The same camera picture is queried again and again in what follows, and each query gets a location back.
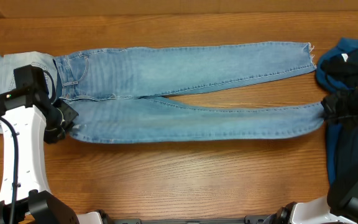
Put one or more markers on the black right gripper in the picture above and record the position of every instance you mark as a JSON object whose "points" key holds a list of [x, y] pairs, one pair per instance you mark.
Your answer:
{"points": [[334, 106]]}

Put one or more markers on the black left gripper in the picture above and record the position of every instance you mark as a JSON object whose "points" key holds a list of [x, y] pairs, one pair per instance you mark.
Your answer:
{"points": [[71, 114]]}

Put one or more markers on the long blue denim jeans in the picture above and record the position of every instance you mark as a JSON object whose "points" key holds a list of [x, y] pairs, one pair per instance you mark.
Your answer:
{"points": [[125, 95]]}

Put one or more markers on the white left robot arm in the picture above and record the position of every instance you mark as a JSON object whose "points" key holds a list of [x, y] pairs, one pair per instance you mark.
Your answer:
{"points": [[24, 189]]}

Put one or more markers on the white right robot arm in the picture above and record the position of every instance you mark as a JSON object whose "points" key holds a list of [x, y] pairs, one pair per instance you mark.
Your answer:
{"points": [[339, 206]]}

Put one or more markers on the dark blue clothes pile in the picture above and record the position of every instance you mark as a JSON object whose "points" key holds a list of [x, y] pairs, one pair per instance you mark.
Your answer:
{"points": [[337, 72]]}

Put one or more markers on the folded light blue jeans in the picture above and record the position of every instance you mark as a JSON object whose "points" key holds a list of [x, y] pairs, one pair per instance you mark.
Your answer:
{"points": [[9, 62]]}

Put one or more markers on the brown cardboard wall panel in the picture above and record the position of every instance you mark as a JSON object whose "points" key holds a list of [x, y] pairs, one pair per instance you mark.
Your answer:
{"points": [[72, 8]]}

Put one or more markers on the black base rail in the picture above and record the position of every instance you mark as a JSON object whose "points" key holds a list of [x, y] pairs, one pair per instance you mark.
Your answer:
{"points": [[249, 219]]}

